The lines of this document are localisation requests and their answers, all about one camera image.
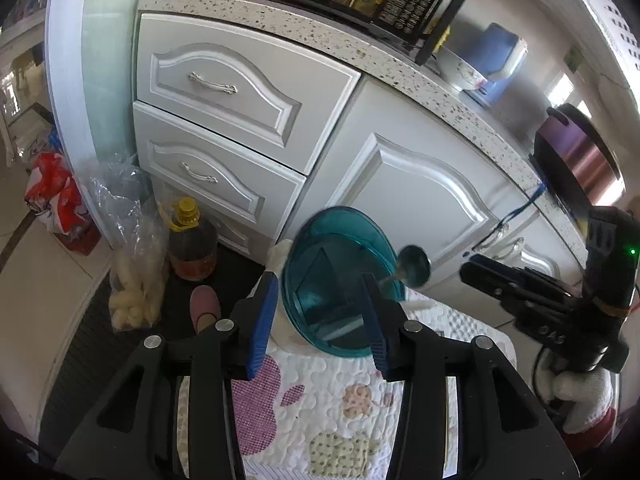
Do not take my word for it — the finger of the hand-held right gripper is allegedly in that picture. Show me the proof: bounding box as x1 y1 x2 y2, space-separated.
500 300 583 356
460 254 588 311

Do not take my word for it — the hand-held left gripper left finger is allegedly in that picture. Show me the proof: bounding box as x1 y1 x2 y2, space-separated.
55 272 281 480

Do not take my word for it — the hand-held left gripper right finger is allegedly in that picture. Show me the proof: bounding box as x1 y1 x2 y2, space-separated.
361 272 581 480

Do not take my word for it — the teal rimmed floral utensil holder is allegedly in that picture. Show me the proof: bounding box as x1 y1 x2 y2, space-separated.
281 206 407 359

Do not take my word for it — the metal spoon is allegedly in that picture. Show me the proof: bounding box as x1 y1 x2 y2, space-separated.
377 245 432 301

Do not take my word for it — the person's right forearm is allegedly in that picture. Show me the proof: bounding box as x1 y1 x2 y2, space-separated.
565 402 623 453

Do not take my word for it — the person's right hand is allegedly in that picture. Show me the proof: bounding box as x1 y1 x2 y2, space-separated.
552 370 614 434

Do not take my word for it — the pink slipper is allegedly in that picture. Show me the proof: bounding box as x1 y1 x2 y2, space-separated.
189 285 223 335

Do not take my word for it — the quilted patchwork cloth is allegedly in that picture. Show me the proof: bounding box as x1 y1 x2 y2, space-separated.
175 245 518 480

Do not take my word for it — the small white drawer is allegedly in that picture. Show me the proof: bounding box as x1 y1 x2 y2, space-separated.
210 210 281 261

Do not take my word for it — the oil bottle with yellow cap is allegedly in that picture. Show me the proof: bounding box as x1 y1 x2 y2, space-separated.
167 197 218 282

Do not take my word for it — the purple rice cooker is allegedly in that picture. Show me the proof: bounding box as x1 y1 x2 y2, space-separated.
530 103 626 221

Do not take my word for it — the clear plastic bag of food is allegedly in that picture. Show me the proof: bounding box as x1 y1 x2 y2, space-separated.
90 152 171 333

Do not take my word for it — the wide white cabinet door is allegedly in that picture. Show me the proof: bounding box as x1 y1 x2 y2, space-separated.
280 77 543 281

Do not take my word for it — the dark ribbed floor mat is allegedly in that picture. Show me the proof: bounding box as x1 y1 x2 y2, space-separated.
40 245 271 448

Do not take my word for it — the medium white drawer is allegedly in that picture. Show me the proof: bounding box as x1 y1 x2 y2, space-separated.
131 101 308 241

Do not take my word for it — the white floral bowl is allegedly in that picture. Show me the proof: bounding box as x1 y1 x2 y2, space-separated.
436 47 488 93

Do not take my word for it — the blue electric kettle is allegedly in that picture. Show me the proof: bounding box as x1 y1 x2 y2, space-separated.
462 22 529 108

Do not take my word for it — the red and white bag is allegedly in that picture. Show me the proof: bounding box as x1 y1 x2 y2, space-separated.
25 152 101 256

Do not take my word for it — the white range hood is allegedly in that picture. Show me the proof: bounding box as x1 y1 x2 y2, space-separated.
585 0 640 76

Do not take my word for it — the large white drawer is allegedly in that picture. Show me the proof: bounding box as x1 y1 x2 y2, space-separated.
134 12 362 177

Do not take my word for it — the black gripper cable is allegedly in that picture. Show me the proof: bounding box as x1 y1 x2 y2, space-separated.
531 345 566 411

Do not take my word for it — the blue lanyard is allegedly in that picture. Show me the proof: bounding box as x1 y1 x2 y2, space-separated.
492 180 548 233

